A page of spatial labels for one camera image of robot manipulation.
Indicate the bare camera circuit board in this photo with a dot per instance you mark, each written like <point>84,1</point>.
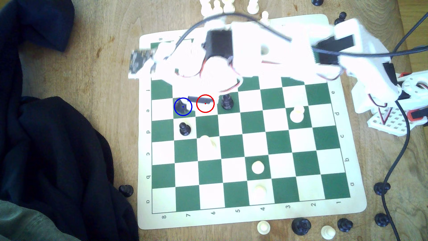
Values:
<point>142,62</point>

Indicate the large white chess piece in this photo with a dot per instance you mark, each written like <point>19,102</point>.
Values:
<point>297,115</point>

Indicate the dark navy cloth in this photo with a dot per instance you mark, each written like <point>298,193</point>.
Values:
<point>50,150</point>

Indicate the grey green cloth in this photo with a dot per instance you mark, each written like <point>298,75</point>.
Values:
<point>23,222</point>

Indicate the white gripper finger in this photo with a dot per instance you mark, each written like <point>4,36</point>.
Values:
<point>177,63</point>
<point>220,82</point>

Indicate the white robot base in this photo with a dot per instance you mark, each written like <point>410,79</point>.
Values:
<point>364,100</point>

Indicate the green and white chessboard mat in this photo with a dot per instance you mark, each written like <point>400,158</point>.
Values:
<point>234,150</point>

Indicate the black chess pawn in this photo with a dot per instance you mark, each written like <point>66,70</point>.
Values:
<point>382,220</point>
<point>341,17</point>
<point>380,188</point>
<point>344,225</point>
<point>126,190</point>
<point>185,129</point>

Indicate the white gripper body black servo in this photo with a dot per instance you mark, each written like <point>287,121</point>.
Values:
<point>199,99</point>

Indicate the white chess pawn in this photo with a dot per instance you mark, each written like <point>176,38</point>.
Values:
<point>263,228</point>
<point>264,15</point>
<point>257,167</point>
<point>328,232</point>

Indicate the black chess bishop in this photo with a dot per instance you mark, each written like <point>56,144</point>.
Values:
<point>227,103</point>

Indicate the large black chess piece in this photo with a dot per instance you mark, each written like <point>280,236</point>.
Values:
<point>301,226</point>

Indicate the tall black chess piece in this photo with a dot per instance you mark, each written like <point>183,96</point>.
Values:
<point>182,106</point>

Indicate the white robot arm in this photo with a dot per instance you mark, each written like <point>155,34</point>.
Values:
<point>367,42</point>

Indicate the red and black clamp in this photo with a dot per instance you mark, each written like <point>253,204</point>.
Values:
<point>417,116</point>

